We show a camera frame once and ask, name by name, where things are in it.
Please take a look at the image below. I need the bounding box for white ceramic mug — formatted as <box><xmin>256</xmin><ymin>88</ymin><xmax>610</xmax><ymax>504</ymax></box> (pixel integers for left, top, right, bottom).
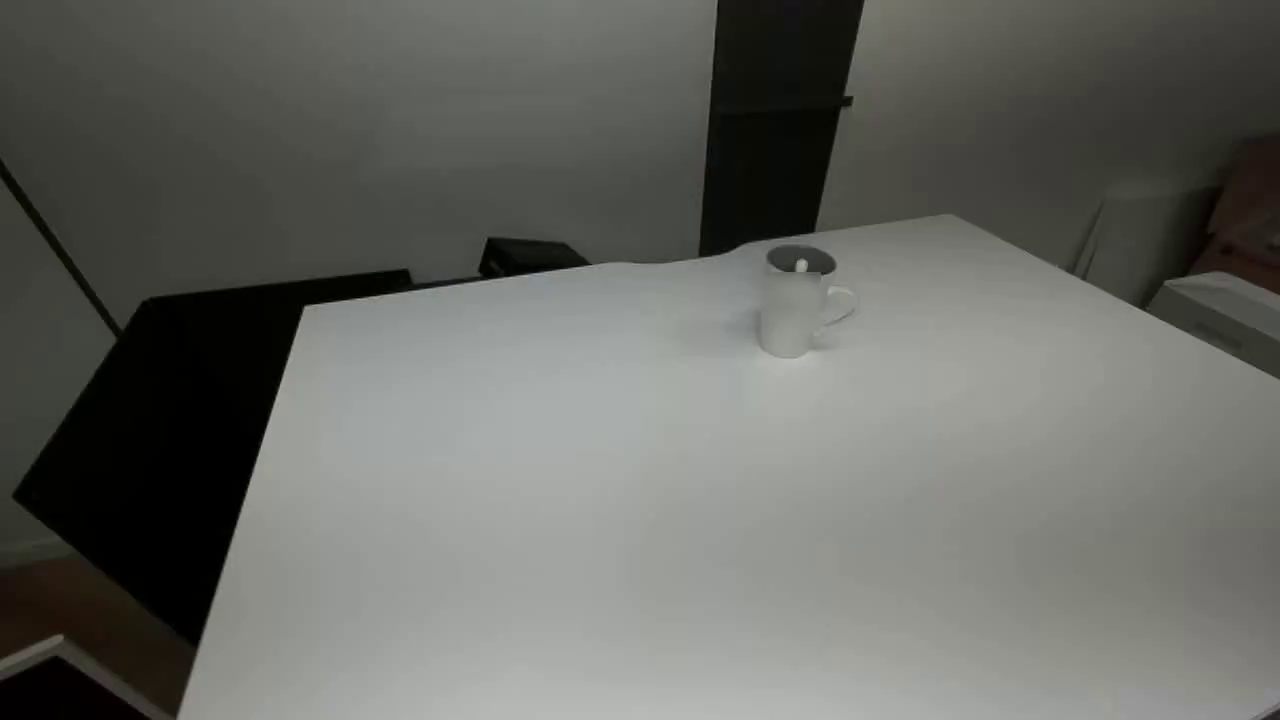
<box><xmin>756</xmin><ymin>238</ymin><xmax>860</xmax><ymax>360</ymax></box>

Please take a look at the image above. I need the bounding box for black chair back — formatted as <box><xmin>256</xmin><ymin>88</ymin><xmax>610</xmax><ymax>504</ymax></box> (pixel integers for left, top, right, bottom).
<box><xmin>478</xmin><ymin>234</ymin><xmax>592</xmax><ymax>279</ymax></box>

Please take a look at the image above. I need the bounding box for black vertical pillar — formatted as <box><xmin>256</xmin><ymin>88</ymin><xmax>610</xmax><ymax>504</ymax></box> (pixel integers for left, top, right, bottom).
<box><xmin>696</xmin><ymin>0</ymin><xmax>867</xmax><ymax>261</ymax></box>

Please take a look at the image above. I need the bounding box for white flat box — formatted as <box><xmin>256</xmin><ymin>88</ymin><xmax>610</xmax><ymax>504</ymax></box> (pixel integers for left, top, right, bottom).
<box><xmin>1145</xmin><ymin>266</ymin><xmax>1280</xmax><ymax>379</ymax></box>

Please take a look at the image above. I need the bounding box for thin black pole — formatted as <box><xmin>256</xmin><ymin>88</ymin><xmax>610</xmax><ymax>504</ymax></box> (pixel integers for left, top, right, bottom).
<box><xmin>0</xmin><ymin>159</ymin><xmax>125</xmax><ymax>341</ymax></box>

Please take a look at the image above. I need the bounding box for brown cardboard box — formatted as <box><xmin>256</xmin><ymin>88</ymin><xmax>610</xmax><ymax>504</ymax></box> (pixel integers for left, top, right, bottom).
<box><xmin>1188</xmin><ymin>132</ymin><xmax>1280</xmax><ymax>292</ymax></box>

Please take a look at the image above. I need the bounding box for white floor frame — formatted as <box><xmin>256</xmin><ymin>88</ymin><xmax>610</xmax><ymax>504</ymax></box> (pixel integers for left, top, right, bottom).
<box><xmin>0</xmin><ymin>632</ymin><xmax>171</xmax><ymax>720</ymax></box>

